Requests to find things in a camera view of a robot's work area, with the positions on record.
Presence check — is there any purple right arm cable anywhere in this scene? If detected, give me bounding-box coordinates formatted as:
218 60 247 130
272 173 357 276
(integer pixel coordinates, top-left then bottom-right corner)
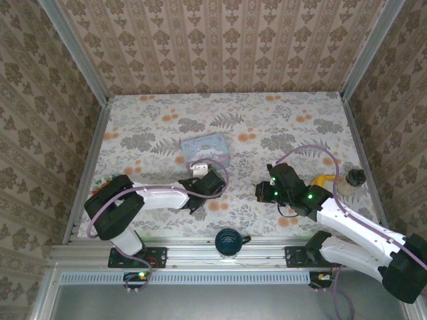
273 144 427 320

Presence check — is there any clear jar with black lid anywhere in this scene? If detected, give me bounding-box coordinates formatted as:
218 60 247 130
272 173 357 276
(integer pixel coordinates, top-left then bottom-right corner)
340 168 368 196

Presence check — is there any black connector board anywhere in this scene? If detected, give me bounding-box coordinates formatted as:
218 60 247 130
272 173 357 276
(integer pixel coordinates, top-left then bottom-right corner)
122 270 151 290
307 270 334 290

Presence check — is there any aluminium side rail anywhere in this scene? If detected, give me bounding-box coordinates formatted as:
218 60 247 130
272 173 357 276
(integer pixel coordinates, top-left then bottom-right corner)
62 98 114 246
339 91 391 231

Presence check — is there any dark blue mug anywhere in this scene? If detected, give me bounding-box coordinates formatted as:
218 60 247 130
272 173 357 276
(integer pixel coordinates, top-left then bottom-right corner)
215 227 252 259

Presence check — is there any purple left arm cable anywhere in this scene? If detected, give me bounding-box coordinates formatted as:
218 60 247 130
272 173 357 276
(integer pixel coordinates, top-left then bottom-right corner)
87 159 230 294

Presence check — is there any aluminium frame bar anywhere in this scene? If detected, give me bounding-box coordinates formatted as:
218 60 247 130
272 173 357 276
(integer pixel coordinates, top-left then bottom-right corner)
402 293 427 320
30 266 63 320

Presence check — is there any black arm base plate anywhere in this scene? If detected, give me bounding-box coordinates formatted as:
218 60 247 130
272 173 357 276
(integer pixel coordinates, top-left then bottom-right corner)
284 245 348 269
108 245 168 269

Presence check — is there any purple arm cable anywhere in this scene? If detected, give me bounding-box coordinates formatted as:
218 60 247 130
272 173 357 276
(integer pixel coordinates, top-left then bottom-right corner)
87 159 230 294
273 144 427 320

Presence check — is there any light blue plastic pouch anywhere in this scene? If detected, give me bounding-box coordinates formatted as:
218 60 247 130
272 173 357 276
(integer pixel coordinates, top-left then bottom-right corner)
179 132 232 174

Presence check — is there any aluminium frame post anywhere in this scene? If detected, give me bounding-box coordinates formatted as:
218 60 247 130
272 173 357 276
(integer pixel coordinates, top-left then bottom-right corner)
339 0 407 101
37 0 110 105

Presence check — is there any yellow curved plastic object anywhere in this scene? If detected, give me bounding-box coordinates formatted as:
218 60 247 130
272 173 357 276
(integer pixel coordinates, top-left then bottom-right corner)
312 173 342 188

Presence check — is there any aluminium mounting rail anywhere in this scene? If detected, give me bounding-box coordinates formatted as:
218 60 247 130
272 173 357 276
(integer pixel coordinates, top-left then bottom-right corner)
46 235 408 269

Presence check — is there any grey slotted cable duct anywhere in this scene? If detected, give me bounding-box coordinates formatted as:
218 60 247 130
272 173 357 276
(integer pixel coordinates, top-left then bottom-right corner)
59 270 313 286

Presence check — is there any floral tablecloth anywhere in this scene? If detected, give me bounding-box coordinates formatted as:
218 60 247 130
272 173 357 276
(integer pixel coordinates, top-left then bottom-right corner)
78 91 383 239

